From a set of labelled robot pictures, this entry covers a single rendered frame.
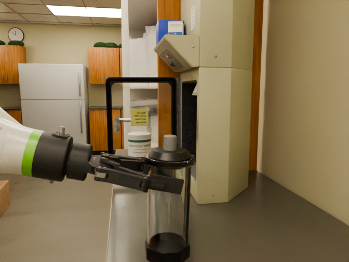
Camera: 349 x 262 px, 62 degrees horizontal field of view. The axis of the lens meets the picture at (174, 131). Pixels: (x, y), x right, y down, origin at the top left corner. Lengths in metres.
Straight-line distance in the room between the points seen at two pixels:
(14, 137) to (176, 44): 0.57
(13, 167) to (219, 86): 0.66
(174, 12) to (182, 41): 0.41
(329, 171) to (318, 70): 0.35
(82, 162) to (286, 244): 0.56
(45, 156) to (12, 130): 0.08
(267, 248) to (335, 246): 0.18
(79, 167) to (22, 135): 0.12
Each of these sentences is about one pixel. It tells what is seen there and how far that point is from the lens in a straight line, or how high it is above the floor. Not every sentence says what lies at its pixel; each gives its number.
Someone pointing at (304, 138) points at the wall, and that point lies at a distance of 1.22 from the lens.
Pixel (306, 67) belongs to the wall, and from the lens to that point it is 1.22.
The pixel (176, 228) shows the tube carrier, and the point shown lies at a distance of 0.63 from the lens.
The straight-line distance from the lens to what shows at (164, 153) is 0.59.
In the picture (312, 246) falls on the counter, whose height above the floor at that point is 0.94.
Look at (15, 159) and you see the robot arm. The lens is 0.60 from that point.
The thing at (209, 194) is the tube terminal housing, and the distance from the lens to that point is 1.05.
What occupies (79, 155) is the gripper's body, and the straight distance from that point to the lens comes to 0.59.
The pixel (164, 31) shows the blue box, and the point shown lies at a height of 1.56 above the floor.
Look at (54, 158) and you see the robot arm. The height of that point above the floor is 1.21.
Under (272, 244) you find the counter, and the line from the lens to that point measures 0.85.
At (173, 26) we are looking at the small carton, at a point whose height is 1.55.
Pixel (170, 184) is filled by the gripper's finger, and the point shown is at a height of 1.15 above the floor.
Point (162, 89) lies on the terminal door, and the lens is 1.27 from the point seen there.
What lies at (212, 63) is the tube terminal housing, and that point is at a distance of 0.99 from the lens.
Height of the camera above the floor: 1.34
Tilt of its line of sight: 8 degrees down
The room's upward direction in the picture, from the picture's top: straight up
